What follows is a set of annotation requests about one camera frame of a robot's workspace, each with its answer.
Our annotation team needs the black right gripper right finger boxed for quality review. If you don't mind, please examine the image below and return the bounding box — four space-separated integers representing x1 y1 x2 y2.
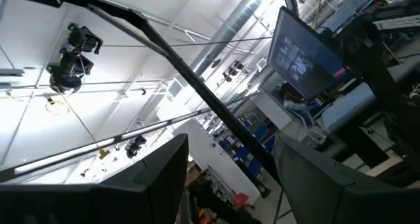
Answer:
274 133 358 224

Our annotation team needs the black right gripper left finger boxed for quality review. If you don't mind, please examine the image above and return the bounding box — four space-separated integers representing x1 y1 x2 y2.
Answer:
97 133 190 224

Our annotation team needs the white pillar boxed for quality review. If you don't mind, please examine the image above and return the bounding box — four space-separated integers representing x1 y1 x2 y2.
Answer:
172 118 262 205

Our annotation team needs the person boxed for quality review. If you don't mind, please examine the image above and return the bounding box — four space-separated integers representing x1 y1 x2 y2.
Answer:
278 81 311 113

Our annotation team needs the black diagonal rig beam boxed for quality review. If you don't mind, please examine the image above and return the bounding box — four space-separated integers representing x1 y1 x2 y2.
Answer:
0 0 283 187

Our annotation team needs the rig beam with light strips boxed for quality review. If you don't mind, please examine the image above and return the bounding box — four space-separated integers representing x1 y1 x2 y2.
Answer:
0 107 237 185

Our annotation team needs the large grey-framed monitor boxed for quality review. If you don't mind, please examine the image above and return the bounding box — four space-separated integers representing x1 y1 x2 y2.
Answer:
266 6 347 101

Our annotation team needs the black overhead camera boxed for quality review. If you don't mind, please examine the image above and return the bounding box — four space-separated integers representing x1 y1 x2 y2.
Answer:
47 22 104 94

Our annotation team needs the silver ventilation duct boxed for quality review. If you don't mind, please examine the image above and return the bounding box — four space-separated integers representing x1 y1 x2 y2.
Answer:
192 0 264 78

